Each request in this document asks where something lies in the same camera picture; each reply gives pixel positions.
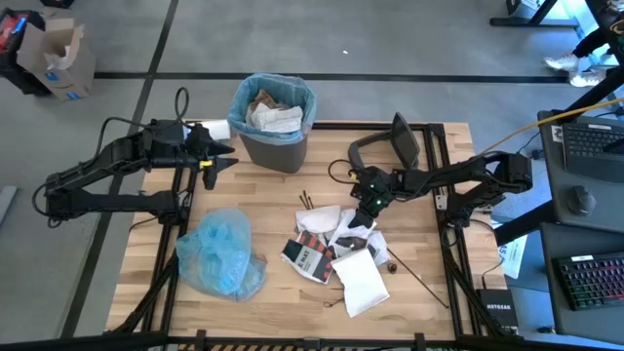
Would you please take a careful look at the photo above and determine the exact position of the white packaging with dark pictures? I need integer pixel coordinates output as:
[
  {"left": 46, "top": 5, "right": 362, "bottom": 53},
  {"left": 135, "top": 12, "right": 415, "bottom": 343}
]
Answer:
[{"left": 328, "top": 208, "right": 391, "bottom": 268}]

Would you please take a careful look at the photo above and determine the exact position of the person's shoe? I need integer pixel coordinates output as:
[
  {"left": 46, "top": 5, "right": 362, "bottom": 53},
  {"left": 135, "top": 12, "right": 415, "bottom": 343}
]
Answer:
[
  {"left": 543, "top": 52, "right": 581, "bottom": 73},
  {"left": 568, "top": 70, "right": 608, "bottom": 89}
]

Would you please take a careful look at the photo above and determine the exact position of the red black striped packaging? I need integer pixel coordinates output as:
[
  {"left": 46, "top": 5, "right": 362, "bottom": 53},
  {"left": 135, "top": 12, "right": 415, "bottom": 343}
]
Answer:
[{"left": 295, "top": 229, "right": 337, "bottom": 259}]

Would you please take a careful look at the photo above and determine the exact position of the dark grey keyboard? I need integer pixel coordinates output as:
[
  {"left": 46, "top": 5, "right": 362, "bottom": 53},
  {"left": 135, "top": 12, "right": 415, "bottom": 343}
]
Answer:
[{"left": 561, "top": 121, "right": 624, "bottom": 185}]

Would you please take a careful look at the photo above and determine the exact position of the thin brown stick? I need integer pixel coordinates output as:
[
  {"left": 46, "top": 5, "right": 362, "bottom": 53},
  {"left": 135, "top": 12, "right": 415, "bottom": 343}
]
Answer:
[{"left": 386, "top": 247, "right": 450, "bottom": 310}]

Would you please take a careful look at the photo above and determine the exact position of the grey plastic trash bin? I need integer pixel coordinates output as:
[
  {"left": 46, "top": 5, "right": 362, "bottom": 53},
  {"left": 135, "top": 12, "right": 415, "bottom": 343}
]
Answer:
[{"left": 228, "top": 72, "right": 318, "bottom": 175}]

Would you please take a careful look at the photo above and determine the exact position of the black network switch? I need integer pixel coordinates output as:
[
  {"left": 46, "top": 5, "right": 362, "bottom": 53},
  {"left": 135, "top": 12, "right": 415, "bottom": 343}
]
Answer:
[{"left": 476, "top": 288, "right": 521, "bottom": 336}]

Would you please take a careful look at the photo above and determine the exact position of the backlit black keyboard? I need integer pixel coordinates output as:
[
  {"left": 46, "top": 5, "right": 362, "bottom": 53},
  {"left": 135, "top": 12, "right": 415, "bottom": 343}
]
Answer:
[{"left": 551, "top": 251, "right": 624, "bottom": 312}]

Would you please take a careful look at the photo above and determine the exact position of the blue bin liner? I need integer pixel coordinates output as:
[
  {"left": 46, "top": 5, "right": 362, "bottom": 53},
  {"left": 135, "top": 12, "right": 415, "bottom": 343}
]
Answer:
[{"left": 227, "top": 72, "right": 318, "bottom": 146}]

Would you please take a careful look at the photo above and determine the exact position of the blue plastic bag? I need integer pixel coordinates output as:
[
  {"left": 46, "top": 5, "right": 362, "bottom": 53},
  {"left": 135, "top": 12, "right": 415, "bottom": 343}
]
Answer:
[{"left": 175, "top": 208, "right": 268, "bottom": 302}]

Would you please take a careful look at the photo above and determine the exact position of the black printed mat packaging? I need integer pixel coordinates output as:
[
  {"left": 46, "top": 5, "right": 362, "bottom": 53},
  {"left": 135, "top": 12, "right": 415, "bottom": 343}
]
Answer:
[{"left": 280, "top": 238, "right": 335, "bottom": 286}]

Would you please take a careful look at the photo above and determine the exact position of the person's leg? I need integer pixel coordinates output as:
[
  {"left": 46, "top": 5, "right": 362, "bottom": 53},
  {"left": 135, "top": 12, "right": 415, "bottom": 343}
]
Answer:
[{"left": 572, "top": 26, "right": 616, "bottom": 59}]

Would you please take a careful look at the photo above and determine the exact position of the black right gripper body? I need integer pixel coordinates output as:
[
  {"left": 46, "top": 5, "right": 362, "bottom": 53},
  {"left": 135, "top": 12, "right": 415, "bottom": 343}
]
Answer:
[{"left": 350, "top": 165, "right": 407, "bottom": 218}]

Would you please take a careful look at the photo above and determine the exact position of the brown paper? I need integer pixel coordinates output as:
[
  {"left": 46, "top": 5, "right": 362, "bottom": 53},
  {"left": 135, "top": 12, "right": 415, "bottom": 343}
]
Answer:
[{"left": 252, "top": 88, "right": 290, "bottom": 111}]

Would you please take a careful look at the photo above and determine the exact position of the open cardboard box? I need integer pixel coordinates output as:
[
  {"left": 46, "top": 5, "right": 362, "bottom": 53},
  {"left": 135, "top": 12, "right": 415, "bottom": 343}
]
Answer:
[{"left": 16, "top": 17, "right": 98, "bottom": 102}]

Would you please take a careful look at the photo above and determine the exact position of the grey computer mouse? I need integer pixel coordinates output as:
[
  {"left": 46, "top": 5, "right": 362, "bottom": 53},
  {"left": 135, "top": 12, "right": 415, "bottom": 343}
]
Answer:
[{"left": 565, "top": 184, "right": 598, "bottom": 217}]

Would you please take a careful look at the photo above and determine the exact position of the black crate with red items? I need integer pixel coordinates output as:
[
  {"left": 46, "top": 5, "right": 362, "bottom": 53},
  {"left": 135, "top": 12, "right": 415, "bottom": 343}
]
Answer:
[{"left": 0, "top": 7, "right": 48, "bottom": 97}]

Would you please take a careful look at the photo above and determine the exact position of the white printed paper sheet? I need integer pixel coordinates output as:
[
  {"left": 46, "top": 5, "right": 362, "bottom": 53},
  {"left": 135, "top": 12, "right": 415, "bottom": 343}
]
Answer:
[{"left": 491, "top": 218, "right": 528, "bottom": 281}]

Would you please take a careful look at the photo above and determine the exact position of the black floor stand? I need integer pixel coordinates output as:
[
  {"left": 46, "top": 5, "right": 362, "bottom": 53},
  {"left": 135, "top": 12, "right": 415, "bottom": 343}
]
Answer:
[{"left": 488, "top": 0, "right": 581, "bottom": 28}]

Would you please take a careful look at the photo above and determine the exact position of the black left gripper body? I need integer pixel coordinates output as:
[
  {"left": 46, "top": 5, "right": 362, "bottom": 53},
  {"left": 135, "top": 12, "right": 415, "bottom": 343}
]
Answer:
[{"left": 182, "top": 124, "right": 218, "bottom": 191}]

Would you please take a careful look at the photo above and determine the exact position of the black diagonal beam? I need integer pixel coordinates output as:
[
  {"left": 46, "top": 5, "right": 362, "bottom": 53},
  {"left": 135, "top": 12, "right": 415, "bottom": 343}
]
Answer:
[{"left": 493, "top": 65, "right": 624, "bottom": 247}]

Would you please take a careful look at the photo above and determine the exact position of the grey bin swing lid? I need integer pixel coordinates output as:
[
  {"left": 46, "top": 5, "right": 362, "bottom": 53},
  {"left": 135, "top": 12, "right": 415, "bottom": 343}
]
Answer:
[{"left": 347, "top": 111, "right": 421, "bottom": 189}]

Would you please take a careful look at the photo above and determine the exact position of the yellow cable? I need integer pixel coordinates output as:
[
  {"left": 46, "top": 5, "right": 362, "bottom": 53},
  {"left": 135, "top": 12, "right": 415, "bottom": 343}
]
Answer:
[{"left": 475, "top": 97, "right": 624, "bottom": 158}]

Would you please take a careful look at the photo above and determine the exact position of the white paper bag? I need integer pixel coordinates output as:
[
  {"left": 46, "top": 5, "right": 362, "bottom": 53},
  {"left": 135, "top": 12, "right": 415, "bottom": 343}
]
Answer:
[{"left": 331, "top": 248, "right": 391, "bottom": 319}]

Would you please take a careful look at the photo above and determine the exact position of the grey desk top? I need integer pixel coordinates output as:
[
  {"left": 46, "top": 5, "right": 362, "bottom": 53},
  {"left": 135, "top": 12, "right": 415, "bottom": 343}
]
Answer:
[
  {"left": 537, "top": 109, "right": 624, "bottom": 235},
  {"left": 539, "top": 221, "right": 624, "bottom": 346}
]

